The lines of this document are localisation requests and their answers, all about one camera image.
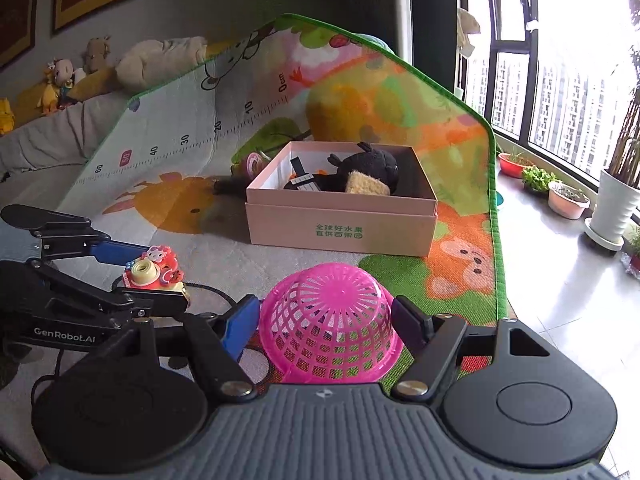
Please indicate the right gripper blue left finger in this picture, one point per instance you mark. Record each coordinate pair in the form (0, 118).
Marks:
(216, 345)

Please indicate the black plush cat toy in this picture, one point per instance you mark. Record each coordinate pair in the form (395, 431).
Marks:
(375, 163)

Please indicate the yellow plush toy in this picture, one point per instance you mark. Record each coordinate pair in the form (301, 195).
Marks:
(7, 118)

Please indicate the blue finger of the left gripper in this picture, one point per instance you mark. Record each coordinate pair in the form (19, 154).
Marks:
(114, 252)

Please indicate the small doll plush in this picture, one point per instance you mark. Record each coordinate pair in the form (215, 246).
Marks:
(61, 78)

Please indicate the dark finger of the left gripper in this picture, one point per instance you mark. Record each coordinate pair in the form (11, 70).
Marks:
(73, 299)

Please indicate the white plant pot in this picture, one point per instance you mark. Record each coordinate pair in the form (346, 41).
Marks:
(615, 205)

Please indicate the pink flower pot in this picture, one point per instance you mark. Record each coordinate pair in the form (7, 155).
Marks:
(568, 202)

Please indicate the brown plush animal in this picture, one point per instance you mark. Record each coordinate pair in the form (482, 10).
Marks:
(95, 55)

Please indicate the yellow long pillow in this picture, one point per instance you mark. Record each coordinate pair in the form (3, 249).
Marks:
(100, 82)

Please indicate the black clip with label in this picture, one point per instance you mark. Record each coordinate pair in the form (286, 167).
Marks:
(302, 180)

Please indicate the grey sofa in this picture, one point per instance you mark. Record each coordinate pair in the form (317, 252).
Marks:
(41, 160)

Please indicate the brown plush bear toy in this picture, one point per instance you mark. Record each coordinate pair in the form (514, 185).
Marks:
(362, 184)

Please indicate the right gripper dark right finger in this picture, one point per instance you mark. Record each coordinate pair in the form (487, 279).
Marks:
(434, 342)

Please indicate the beige rolled cushion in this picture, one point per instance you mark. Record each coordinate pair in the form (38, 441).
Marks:
(152, 62)

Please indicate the pink cardboard box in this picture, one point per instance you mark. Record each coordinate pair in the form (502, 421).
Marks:
(402, 224)

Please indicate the red flower pot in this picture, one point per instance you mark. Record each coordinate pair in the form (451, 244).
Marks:
(513, 165)

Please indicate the pink glitter lid toy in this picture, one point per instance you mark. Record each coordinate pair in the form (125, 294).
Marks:
(253, 163)

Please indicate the pink plastic mesh basket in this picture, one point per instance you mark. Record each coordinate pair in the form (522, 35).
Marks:
(329, 324)

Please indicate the colourful cartoon play mat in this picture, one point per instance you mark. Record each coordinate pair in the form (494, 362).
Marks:
(169, 173)

